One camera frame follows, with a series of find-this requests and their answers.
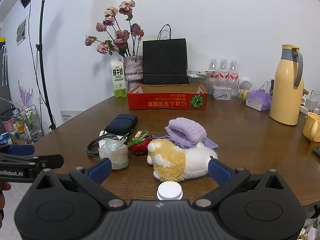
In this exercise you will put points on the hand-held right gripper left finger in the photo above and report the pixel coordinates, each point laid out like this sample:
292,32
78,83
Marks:
98,170

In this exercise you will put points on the folded umbrella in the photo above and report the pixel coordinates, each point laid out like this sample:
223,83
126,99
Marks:
4,65

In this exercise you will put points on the red cardboard box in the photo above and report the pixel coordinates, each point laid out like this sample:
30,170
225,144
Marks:
162,102

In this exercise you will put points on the white green milk carton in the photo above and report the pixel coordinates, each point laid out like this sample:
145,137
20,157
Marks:
118,80

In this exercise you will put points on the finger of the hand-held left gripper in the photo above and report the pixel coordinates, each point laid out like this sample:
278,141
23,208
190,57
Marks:
50,161
21,150

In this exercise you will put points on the purple marbled vase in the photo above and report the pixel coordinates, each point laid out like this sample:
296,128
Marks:
132,71

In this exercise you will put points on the black paper bag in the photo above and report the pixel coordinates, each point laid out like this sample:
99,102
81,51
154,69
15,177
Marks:
165,62

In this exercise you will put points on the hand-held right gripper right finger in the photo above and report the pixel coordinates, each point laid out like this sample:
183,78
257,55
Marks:
220,171

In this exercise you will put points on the small white fan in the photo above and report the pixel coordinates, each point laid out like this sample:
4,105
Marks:
245,82

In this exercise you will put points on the yellow mug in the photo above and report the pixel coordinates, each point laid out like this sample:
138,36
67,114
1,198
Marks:
312,127

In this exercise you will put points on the purple plastic bag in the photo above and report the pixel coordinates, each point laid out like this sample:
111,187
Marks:
260,100

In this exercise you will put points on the flat white box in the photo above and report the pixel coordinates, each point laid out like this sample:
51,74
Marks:
200,73

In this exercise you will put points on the wall poster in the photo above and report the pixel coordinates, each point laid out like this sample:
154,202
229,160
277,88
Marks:
21,31

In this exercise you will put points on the black phone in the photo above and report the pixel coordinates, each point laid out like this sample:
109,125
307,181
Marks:
317,152

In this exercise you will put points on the small grey tin box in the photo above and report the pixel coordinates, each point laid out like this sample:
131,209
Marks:
221,93

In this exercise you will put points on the yellow thermos jug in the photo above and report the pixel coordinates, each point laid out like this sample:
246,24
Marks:
286,92

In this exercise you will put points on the yellow green fruit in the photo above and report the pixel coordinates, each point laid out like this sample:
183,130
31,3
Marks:
245,94

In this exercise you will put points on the white bottle cap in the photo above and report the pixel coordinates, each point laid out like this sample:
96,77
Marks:
170,191

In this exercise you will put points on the thin purple cloth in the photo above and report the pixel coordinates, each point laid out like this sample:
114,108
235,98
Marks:
211,143

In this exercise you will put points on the small green gold packet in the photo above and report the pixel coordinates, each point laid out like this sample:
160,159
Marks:
140,134

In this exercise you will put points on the white charger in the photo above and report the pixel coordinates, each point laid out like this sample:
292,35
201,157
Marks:
103,133

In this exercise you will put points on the pink bucket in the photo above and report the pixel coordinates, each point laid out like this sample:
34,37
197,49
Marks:
8,126

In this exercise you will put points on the red artificial rose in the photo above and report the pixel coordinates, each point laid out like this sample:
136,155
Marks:
137,148

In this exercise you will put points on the slim black bottle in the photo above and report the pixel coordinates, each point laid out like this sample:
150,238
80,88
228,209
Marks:
272,87

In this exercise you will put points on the navy zipper case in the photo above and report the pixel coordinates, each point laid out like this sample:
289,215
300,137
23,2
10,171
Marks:
122,123

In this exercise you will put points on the white yellow plush toy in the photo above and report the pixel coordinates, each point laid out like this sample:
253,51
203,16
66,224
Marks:
175,160

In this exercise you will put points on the person's left hand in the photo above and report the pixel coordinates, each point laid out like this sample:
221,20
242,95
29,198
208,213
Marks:
5,186

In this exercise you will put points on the dried rose bouquet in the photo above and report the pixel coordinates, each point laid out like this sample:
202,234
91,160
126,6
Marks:
120,36

